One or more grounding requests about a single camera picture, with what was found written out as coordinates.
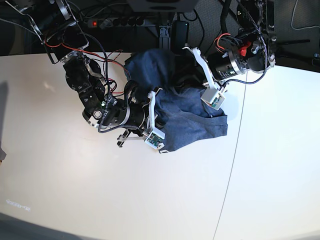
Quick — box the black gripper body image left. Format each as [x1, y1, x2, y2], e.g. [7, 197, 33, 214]
[122, 102, 150, 131]

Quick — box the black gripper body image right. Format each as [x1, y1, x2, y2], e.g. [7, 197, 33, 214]
[206, 51, 250, 82]

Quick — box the blue T-shirt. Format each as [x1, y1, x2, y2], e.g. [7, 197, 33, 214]
[124, 48, 228, 153]

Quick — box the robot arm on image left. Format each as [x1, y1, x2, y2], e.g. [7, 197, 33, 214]
[5, 0, 149, 134]

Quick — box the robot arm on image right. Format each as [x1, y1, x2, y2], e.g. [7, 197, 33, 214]
[184, 0, 277, 88]

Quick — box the black power adapter brick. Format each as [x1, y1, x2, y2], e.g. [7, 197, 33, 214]
[171, 20, 189, 54]

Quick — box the white power strip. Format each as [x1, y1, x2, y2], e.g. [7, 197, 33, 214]
[86, 17, 147, 29]

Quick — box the grey object at table edge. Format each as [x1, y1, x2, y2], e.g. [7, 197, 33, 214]
[0, 148, 7, 163]

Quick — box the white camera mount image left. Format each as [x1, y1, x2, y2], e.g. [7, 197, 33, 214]
[116, 86, 167, 151]

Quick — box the aluminium frame post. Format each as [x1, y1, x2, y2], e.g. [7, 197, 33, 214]
[157, 12, 173, 50]

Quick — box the grey base camera housing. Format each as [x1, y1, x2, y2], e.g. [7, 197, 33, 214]
[127, 0, 199, 13]

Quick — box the white cable on floor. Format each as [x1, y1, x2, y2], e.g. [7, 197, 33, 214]
[291, 0, 320, 31]

